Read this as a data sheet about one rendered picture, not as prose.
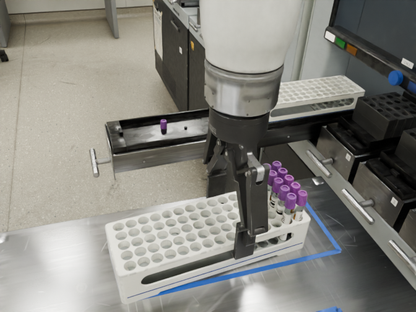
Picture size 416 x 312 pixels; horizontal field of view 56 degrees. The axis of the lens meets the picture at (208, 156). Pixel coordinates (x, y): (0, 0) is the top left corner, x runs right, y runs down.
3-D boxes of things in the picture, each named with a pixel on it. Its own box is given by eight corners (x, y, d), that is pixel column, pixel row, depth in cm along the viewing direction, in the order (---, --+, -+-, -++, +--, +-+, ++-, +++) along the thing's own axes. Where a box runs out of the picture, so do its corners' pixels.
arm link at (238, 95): (224, 80, 40) (220, 129, 43) (300, 69, 43) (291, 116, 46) (193, 47, 46) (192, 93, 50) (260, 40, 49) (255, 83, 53)
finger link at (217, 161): (221, 146, 51) (218, 137, 52) (203, 176, 61) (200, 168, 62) (248, 141, 52) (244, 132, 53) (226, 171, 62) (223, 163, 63)
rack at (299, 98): (338, 95, 111) (343, 74, 107) (359, 112, 103) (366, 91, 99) (241, 109, 102) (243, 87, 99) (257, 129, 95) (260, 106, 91)
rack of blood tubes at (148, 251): (274, 206, 71) (279, 180, 67) (305, 247, 63) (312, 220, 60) (108, 251, 61) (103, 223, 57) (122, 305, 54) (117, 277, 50)
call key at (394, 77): (390, 81, 81) (395, 67, 79) (400, 87, 79) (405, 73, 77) (385, 82, 81) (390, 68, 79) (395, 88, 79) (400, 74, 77)
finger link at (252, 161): (246, 137, 51) (265, 137, 46) (252, 175, 52) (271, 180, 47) (229, 140, 50) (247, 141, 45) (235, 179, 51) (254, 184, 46)
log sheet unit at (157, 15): (155, 49, 278) (152, -3, 257) (163, 64, 257) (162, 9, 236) (151, 49, 277) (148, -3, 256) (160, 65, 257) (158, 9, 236)
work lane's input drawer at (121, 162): (339, 111, 117) (346, 83, 112) (368, 135, 107) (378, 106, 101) (88, 150, 97) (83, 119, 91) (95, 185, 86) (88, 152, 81)
